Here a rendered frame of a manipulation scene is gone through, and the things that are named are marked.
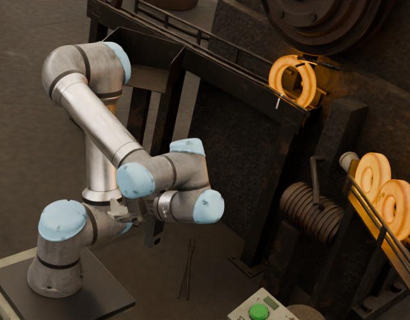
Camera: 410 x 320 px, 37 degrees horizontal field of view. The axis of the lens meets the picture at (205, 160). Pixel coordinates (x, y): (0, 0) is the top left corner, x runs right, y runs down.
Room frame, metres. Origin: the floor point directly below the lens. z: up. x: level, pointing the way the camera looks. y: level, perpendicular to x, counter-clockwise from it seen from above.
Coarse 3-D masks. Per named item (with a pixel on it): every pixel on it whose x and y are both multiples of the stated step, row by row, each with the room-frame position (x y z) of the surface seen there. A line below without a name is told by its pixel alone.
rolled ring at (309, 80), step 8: (288, 56) 1.98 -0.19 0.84; (296, 56) 1.98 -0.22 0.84; (280, 64) 1.99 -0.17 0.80; (288, 64) 1.97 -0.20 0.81; (296, 64) 1.95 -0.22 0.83; (272, 72) 2.01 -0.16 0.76; (280, 72) 2.00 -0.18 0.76; (304, 72) 1.92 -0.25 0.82; (312, 72) 1.93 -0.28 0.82; (272, 80) 2.00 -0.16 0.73; (280, 80) 2.01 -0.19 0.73; (304, 80) 1.92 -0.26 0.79; (312, 80) 1.91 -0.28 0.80; (280, 88) 2.00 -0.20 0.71; (304, 88) 1.91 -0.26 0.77; (312, 88) 1.90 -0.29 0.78; (304, 96) 1.90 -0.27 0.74; (312, 96) 1.91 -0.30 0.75; (304, 104) 1.90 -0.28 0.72
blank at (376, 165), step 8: (360, 160) 1.58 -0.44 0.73; (368, 160) 1.55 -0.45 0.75; (376, 160) 1.51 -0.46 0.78; (384, 160) 1.51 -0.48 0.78; (360, 168) 1.57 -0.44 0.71; (368, 168) 1.53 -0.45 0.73; (376, 168) 1.49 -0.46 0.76; (384, 168) 1.48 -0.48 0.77; (360, 176) 1.55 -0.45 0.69; (368, 176) 1.55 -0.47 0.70; (376, 176) 1.48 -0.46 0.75; (384, 176) 1.46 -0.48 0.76; (360, 184) 1.54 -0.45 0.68; (368, 184) 1.54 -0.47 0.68; (376, 184) 1.46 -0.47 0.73; (368, 192) 1.48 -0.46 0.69; (376, 192) 1.45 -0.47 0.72
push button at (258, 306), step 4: (256, 304) 1.02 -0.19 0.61; (260, 304) 1.02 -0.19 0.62; (252, 308) 1.01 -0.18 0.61; (256, 308) 1.01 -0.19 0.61; (260, 308) 1.01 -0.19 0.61; (264, 308) 1.01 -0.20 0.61; (252, 312) 1.00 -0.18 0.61; (256, 312) 1.00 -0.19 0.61; (260, 312) 1.00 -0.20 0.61; (264, 312) 1.00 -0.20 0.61; (252, 316) 0.99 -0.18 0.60; (256, 316) 0.99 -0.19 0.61; (260, 316) 0.99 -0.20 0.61; (264, 316) 1.00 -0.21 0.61
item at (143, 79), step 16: (112, 32) 2.11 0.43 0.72; (128, 32) 2.18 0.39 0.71; (128, 48) 2.18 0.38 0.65; (144, 48) 2.17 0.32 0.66; (160, 48) 2.16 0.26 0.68; (176, 48) 2.16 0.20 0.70; (144, 64) 2.17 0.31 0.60; (160, 64) 2.16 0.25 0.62; (176, 64) 2.05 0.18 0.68; (144, 80) 2.03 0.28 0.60; (160, 80) 2.06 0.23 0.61; (144, 96) 2.03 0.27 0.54; (144, 112) 2.03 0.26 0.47; (128, 128) 2.04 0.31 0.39; (144, 128) 2.08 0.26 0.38
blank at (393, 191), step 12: (396, 180) 1.39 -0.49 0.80; (384, 192) 1.41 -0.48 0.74; (396, 192) 1.36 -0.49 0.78; (408, 192) 1.34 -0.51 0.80; (384, 204) 1.40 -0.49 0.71; (396, 204) 1.34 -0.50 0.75; (408, 204) 1.31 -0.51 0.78; (384, 216) 1.38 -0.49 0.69; (396, 216) 1.32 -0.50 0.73; (408, 216) 1.30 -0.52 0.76; (396, 228) 1.30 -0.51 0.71; (408, 228) 1.29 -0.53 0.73
